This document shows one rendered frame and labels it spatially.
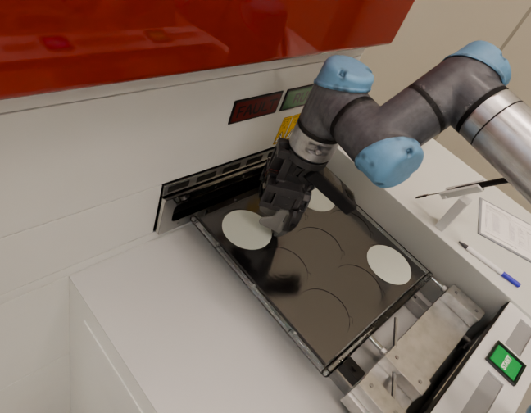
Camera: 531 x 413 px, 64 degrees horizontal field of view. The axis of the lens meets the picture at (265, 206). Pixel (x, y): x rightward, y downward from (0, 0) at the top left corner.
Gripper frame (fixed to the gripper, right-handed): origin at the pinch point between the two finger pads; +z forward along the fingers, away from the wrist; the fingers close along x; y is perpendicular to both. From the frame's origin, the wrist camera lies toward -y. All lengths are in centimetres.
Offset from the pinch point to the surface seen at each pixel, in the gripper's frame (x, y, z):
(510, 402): 29.5, -35.8, -4.7
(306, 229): -3.3, -6.1, 1.4
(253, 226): -0.9, 5.1, 1.3
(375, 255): -0.5, -21.4, 1.3
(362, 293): 9.8, -16.7, 1.4
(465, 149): -135, -127, 45
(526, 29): -142, -116, -19
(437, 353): 18.4, -31.6, 3.3
